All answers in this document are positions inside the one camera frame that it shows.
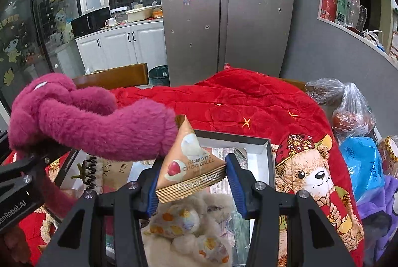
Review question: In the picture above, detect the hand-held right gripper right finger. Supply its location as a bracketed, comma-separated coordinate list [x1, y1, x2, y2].
[224, 153, 356, 267]

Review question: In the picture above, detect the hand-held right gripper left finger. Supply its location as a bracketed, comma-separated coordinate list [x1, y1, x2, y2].
[37, 169, 162, 267]

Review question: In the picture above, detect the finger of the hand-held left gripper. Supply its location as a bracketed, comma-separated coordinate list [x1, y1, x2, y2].
[0, 146, 78, 193]
[0, 130, 10, 159]

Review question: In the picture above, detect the cream plush toy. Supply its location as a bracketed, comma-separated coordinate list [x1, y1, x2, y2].
[141, 202, 232, 267]

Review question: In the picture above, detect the black tray box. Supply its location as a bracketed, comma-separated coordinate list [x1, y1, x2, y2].
[53, 129, 276, 267]

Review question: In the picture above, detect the brown triangular snack packet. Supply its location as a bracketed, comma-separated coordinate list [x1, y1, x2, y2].
[155, 114, 227, 204]

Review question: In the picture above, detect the pink plush toy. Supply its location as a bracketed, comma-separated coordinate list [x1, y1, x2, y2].
[8, 72, 179, 219]

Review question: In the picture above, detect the red printed blanket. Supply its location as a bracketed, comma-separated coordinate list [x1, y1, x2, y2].
[0, 68, 366, 267]

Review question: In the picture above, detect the green trash bin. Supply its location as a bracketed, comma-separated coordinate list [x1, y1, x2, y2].
[149, 65, 170, 87]

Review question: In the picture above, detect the blue plastic bag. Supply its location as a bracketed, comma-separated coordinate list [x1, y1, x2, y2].
[339, 136, 384, 202]

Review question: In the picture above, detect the clear plastic bag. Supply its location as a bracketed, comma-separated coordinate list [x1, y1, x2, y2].
[306, 77, 346, 106]
[331, 82, 377, 143]

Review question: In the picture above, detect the purple cloth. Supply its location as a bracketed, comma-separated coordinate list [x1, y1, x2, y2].
[357, 174, 398, 258]

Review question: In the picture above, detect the glass door with stickers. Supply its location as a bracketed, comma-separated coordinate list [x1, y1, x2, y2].
[0, 0, 81, 106]

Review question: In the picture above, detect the white kitchen cabinet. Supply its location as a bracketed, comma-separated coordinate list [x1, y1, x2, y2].
[75, 21, 168, 75]

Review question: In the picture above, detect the black microwave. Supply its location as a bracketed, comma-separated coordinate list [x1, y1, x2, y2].
[71, 6, 112, 37]

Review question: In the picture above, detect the jar with plaid lid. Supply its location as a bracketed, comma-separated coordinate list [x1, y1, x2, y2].
[377, 136, 398, 166]

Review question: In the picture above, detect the silver refrigerator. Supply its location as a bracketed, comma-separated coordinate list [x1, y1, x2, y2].
[159, 0, 296, 87]

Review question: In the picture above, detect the cream food container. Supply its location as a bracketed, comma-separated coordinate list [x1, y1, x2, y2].
[126, 7, 153, 22]

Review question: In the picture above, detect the green box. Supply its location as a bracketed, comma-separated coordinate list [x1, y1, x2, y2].
[336, 0, 350, 24]

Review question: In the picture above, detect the clear drinking glasses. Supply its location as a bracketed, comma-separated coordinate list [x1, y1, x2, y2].
[347, 0, 369, 31]

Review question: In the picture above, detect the white charger cable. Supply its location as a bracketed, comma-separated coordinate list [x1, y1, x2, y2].
[362, 29, 384, 47]

